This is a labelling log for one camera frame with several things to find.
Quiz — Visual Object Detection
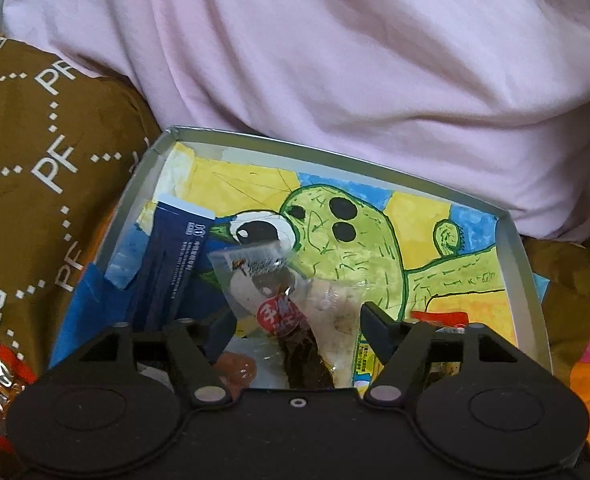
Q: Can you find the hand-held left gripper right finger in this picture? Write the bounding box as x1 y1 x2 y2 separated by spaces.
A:
360 301 520 408

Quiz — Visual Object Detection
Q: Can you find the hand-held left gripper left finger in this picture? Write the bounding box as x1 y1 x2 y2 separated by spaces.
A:
78 310 238 408

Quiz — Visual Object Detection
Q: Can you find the yellow snack packet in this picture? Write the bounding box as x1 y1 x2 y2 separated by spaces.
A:
351 337 392 388

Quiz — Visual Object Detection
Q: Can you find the clear packet dark snack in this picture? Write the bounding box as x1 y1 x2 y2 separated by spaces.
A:
207 240 376 392

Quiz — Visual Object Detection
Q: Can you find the red snack packet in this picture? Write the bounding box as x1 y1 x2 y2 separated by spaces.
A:
409 310 472 332

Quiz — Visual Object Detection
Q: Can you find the navy blue long packet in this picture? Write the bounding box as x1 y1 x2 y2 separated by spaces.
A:
122 195 217 333

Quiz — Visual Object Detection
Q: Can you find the grey shallow cardboard box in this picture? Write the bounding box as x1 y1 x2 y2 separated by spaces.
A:
48 126 553 393

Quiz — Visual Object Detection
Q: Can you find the orange-brown small packet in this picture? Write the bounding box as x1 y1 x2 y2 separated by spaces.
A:
214 350 260 387

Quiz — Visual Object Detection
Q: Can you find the colourful cartoon printed blanket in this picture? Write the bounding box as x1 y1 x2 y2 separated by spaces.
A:
522 237 590 480

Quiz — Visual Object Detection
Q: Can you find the brown patterned blanket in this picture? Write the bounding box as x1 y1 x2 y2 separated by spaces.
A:
0 22 162 480

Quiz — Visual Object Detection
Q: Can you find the pink bed sheet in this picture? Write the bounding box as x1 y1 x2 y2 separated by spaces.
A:
2 0 590 242

